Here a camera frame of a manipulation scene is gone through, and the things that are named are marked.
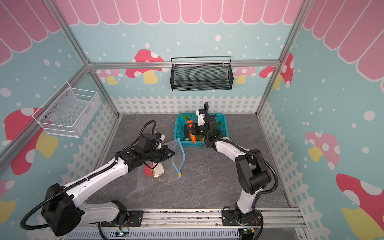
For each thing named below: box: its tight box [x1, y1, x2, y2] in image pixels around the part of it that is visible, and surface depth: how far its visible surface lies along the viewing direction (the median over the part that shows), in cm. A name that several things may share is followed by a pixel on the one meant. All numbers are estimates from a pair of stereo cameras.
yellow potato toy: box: [152, 162, 165, 178], surface depth 85 cm
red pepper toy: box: [144, 163, 153, 177], surface depth 87 cm
